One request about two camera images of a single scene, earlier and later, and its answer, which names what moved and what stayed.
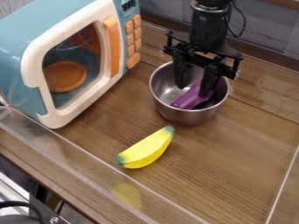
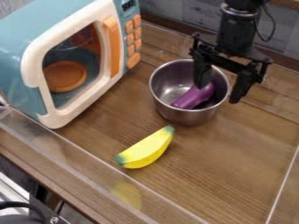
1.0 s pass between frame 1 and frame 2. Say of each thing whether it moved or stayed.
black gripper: moved
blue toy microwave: stayed
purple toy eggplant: stayed
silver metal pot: stayed
